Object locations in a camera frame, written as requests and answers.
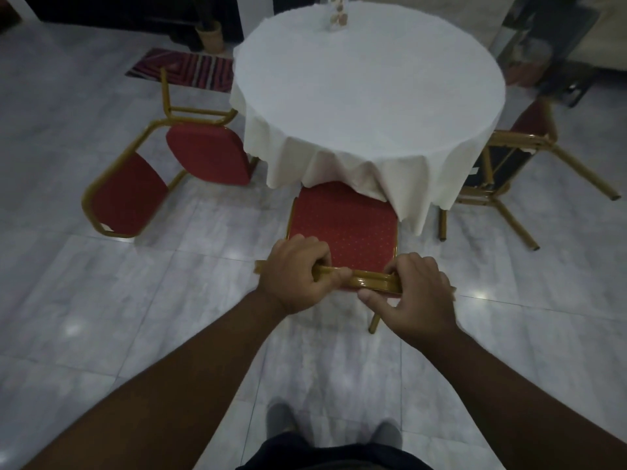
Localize person's left hand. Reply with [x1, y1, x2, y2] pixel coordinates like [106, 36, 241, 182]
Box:
[256, 234, 353, 317]

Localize person's right hand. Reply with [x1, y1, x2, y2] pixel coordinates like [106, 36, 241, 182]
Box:
[358, 252, 460, 350]

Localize red gold banquet chair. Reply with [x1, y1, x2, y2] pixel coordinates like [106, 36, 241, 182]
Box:
[81, 67, 259, 239]
[255, 181, 456, 335]
[438, 98, 622, 252]

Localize person's left forearm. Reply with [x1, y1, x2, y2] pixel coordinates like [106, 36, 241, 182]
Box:
[22, 289, 290, 470]

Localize person's right forearm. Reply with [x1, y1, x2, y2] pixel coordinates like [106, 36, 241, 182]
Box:
[416, 325, 627, 470]

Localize person's right grey shoe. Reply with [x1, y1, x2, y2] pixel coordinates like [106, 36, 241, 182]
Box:
[370, 419, 403, 450]

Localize person's grey shoe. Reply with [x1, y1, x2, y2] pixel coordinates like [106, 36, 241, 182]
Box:
[370, 419, 403, 450]
[266, 400, 298, 438]

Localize person's left grey shoe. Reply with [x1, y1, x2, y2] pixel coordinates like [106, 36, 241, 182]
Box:
[266, 400, 298, 438]

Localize person's dark trousers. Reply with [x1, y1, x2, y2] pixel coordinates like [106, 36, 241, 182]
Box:
[236, 432, 434, 470]

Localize white round tablecloth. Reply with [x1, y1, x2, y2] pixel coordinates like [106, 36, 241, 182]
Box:
[229, 0, 506, 236]

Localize red striped floor mat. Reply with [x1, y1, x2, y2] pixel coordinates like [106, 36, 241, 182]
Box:
[125, 48, 235, 93]

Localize glass vase with ornaments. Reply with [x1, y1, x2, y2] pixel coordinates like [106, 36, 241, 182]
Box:
[324, 0, 349, 31]

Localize woven basket planter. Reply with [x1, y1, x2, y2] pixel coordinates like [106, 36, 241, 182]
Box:
[195, 20, 225, 53]

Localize dark furniture piece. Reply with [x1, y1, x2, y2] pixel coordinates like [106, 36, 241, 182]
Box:
[490, 0, 603, 108]

